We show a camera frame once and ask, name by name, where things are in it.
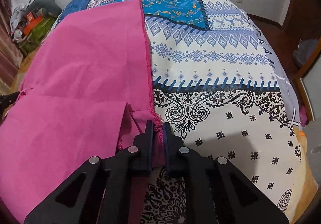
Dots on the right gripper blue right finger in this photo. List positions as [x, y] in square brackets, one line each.
[216, 191]

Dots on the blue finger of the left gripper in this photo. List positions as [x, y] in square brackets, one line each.
[7, 100]

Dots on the pile of grey clothes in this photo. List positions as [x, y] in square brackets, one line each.
[21, 11]

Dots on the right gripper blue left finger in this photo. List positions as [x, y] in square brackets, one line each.
[99, 191]

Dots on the yellow orange fleece blanket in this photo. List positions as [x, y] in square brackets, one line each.
[305, 187]

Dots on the pink pants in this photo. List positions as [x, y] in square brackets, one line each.
[87, 92]

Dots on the green storage bag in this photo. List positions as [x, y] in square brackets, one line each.
[33, 40]

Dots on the red gold striped curtain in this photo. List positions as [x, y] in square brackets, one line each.
[11, 56]

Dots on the orange box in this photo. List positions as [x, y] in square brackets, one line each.
[32, 22]

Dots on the blue patchwork bed quilt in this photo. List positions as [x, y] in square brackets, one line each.
[221, 87]

